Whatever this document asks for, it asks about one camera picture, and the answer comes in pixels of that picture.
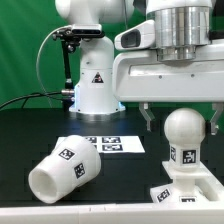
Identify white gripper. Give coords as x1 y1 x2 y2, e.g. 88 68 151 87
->
112 43 224 135

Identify black cables on table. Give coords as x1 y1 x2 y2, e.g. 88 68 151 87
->
0 91 64 111

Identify white lamp shade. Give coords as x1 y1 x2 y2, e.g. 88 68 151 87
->
28 135 101 204

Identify white table border frame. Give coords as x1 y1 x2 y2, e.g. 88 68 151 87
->
0 176 224 224

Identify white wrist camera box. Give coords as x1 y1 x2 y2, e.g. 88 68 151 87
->
114 20 156 50

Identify white lamp bulb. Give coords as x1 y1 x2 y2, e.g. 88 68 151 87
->
164 108 205 172

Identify white marker sheet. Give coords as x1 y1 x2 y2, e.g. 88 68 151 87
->
54 135 145 153

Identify black camera on stand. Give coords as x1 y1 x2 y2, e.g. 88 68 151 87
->
71 24 104 38

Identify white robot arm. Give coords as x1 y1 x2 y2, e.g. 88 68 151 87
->
55 0 224 122

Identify white lamp base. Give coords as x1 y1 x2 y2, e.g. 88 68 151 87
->
150 161 209 203

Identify grey camera cable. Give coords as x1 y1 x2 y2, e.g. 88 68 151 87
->
35 25 73 108

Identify black camera stand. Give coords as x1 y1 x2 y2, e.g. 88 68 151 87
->
52 28 81 111

